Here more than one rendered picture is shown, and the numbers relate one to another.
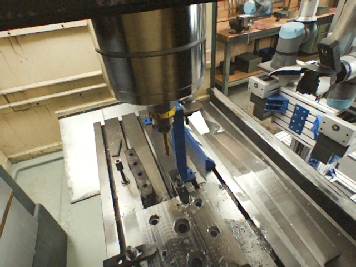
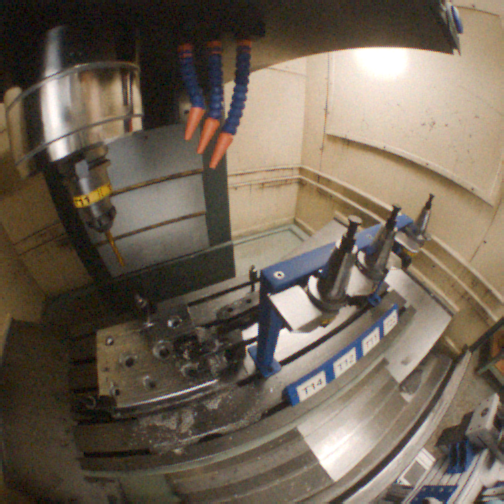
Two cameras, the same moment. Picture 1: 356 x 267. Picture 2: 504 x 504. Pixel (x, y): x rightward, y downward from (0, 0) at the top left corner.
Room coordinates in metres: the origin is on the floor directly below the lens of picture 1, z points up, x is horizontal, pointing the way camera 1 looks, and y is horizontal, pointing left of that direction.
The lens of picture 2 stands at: (0.49, -0.17, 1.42)
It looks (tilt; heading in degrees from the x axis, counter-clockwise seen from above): 39 degrees down; 82
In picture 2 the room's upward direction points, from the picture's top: straight up
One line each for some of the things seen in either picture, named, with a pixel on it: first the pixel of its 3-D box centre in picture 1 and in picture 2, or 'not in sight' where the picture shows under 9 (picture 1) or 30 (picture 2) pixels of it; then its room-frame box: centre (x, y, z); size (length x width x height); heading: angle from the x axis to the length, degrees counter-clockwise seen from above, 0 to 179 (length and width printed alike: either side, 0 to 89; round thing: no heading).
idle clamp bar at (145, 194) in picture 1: (139, 174); (257, 303); (0.55, 0.18, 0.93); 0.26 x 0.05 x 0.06; 23
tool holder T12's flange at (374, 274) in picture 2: not in sight; (372, 266); (0.72, 0.01, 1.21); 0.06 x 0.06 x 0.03
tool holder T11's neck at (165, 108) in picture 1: (160, 104); (90, 186); (0.33, 0.03, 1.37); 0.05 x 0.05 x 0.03
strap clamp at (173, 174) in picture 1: (179, 189); (217, 349); (0.43, 0.02, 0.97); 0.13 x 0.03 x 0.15; 18
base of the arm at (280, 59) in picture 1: (285, 58); not in sight; (1.23, -0.66, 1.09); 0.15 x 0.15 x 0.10
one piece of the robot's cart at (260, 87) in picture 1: (279, 79); (501, 437); (1.23, -0.66, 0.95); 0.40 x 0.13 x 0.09; 113
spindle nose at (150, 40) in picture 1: (151, 44); (73, 103); (0.33, 0.03, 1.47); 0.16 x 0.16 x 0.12
